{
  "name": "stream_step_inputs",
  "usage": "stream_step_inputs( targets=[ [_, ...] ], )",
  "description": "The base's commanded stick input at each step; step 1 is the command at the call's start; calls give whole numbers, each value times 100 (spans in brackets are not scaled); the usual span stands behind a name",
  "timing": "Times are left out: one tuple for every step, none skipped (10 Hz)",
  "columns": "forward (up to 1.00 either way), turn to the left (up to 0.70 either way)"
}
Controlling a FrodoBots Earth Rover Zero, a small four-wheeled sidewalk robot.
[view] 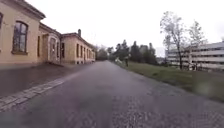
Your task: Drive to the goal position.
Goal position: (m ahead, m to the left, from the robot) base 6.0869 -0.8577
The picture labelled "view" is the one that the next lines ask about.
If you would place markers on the wet asphalt path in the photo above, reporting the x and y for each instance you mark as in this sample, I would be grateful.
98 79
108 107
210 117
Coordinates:
106 96

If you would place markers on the grass verge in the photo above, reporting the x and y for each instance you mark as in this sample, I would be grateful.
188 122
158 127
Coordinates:
180 78

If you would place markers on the yellow brick building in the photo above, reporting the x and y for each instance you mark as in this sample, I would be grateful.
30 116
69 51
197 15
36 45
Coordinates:
30 40

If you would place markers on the bare birch tree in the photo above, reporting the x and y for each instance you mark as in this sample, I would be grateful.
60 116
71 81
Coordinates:
176 36

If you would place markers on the white multi-storey building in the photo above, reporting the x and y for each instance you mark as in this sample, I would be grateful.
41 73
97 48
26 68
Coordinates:
200 55

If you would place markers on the dark paved forecourt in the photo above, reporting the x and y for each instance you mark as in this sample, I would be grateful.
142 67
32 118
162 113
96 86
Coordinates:
30 78

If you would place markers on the stone kerb strip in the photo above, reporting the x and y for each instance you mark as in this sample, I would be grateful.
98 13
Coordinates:
30 93

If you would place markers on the row of dark conifers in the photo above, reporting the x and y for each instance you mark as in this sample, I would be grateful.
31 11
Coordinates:
133 52

